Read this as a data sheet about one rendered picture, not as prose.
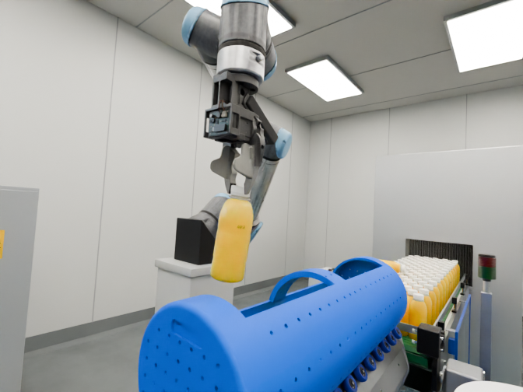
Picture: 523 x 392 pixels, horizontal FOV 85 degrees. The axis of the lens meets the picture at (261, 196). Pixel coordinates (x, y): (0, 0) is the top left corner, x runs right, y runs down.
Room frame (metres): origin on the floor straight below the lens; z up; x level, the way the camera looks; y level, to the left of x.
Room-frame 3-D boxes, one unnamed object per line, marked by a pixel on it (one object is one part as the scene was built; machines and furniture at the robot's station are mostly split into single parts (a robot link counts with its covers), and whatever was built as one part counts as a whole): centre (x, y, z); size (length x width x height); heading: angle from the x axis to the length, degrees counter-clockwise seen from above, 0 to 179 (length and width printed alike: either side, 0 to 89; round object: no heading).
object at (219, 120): (0.53, 0.06, 1.57); 0.09 x 0.08 x 0.12; 141
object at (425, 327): (1.07, -0.64, 0.95); 0.10 x 0.07 x 0.10; 51
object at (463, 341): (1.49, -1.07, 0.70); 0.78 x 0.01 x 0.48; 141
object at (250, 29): (0.54, 0.05, 1.74); 0.10 x 0.09 x 0.12; 170
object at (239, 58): (0.53, 0.05, 1.66); 0.10 x 0.09 x 0.05; 51
